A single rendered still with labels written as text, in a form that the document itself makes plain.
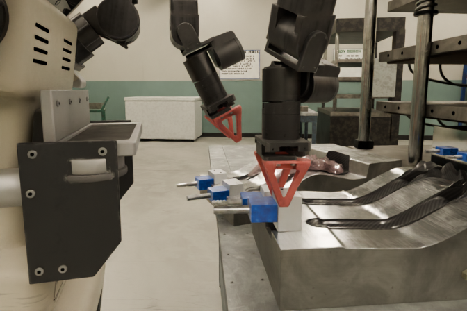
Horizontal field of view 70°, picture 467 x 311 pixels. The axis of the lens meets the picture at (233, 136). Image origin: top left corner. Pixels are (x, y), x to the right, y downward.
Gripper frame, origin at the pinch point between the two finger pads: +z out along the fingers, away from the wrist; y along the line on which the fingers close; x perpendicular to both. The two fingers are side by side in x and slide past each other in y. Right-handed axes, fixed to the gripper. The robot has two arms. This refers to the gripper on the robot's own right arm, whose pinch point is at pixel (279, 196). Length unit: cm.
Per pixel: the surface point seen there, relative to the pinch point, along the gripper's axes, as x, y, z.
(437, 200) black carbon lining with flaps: -27.2, 1.4, 1.9
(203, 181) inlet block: 11.9, 35.4, 6.3
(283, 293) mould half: 1.1, -7.7, 11.3
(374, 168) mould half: -32.9, 33.1, 3.3
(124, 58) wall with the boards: 193, 761, -107
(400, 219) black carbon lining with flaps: -20.9, 1.5, 5.0
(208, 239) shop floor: 9, 188, 89
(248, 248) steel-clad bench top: 3.4, 10.7, 13.4
